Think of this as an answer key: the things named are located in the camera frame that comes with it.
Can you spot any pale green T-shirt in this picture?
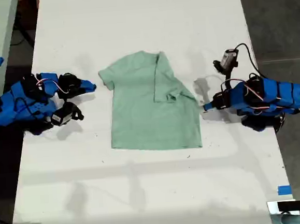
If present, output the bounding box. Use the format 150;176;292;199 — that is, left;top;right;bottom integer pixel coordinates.
96;46;204;156

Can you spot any short blue tape strip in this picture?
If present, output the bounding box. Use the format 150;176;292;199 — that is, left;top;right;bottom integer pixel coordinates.
277;184;293;196

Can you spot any black camera stalk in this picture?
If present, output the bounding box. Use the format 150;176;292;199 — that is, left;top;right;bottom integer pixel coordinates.
223;68;236;83

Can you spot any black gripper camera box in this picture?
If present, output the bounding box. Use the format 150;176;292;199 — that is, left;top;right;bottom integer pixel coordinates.
212;48;241;75
49;101;85;128

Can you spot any black camera cable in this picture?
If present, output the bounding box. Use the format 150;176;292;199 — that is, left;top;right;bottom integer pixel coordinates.
234;41;263;82

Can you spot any black floor cable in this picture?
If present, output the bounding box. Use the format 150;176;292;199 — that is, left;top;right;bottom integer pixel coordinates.
9;21;36;50

